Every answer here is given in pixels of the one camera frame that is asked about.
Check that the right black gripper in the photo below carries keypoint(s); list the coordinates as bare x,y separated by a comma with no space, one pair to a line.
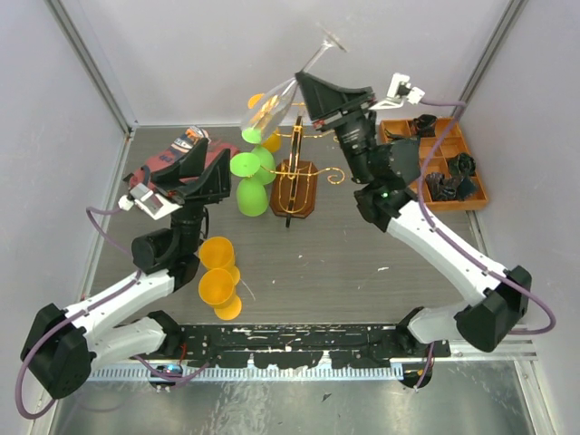
323,99

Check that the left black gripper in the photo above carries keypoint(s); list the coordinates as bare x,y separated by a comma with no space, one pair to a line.
214,186

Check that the green goblet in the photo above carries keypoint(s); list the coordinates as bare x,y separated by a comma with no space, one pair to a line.
266,172
251,193

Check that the clear wine glass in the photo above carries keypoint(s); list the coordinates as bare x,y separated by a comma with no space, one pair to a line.
261,121

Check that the green goblet front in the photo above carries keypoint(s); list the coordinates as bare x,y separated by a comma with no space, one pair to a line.
266,172

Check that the orange goblet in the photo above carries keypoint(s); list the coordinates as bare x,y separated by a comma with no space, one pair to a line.
218,252
217,289
274,142

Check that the gold wine glass rack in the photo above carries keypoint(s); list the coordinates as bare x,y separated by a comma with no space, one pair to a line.
295,185

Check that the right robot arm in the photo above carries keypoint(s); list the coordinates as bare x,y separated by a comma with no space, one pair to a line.
492,300

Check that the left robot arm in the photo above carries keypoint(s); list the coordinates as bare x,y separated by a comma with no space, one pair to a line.
66,345

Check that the red cloth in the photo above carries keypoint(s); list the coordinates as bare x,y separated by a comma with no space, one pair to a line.
177,149

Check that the wooden compartment tray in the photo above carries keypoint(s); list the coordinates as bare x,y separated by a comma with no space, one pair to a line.
451,181

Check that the black rolled item in tray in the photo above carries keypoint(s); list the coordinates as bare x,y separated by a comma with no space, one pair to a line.
463,164

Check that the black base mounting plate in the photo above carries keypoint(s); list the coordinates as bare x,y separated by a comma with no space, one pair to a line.
289,346

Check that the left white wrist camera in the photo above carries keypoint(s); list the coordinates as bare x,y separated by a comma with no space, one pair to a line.
152,204

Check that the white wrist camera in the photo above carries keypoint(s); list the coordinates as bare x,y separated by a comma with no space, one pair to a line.
400,91
152,204

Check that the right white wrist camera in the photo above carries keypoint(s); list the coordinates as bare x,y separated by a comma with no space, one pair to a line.
400,91

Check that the grey cable duct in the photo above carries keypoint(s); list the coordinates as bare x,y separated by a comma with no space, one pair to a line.
133,372

